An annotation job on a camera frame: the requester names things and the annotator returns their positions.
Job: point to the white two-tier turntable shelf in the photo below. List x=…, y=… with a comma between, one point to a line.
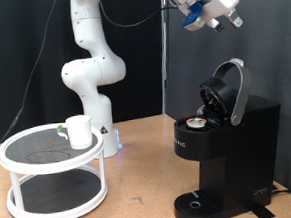
x=53, y=182

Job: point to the white mug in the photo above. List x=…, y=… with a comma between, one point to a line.
x=79, y=133

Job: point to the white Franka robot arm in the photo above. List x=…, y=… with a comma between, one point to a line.
x=89, y=76

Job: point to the blue mounted wrist camera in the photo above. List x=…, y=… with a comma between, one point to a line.
x=192, y=17

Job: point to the black Keurig coffee machine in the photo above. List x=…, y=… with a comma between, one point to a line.
x=235, y=149

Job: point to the orange rimmed coffee pod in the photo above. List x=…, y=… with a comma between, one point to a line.
x=196, y=122

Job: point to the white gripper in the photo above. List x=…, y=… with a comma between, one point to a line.
x=216, y=2

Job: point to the black tape strip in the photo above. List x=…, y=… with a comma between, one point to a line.
x=262, y=213

